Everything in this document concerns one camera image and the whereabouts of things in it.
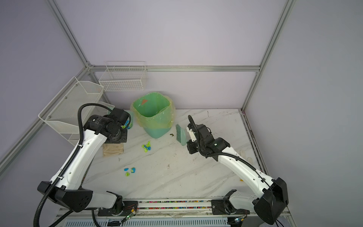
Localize white slotted cable duct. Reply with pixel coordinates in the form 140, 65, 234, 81
63, 218, 231, 227

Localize white mesh two-tier shelf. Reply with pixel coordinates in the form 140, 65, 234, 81
38, 77, 114, 146

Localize robot right arm white black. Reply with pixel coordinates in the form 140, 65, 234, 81
187, 115, 289, 227

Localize aluminium front rail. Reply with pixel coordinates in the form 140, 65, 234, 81
55, 196, 291, 220

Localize beige glove left side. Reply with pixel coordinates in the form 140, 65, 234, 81
103, 143, 124, 158

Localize paper scraps cluster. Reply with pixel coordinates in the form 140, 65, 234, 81
124, 167, 136, 177
142, 141, 151, 153

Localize green plastic dustpan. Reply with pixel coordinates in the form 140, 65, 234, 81
122, 111, 134, 129

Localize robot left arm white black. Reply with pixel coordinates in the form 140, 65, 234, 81
33, 103, 131, 227

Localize green trash bin with bag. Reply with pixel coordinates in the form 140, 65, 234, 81
130, 92, 176, 139

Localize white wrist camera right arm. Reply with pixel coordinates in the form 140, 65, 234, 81
186, 126, 197, 142

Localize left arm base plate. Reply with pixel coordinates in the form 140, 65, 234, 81
97, 201, 139, 217

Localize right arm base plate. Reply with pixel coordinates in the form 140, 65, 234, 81
211, 200, 250, 215

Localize green hand brush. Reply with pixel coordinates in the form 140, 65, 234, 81
175, 124, 187, 146

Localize paper scraps cluster upper left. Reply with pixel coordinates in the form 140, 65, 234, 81
142, 141, 151, 153

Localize white wire basket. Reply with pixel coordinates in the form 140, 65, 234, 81
99, 61, 148, 92

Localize white knit glove right side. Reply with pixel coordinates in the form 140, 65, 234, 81
240, 150, 253, 165

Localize paper scraps cluster far left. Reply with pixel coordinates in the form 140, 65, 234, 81
124, 167, 136, 177

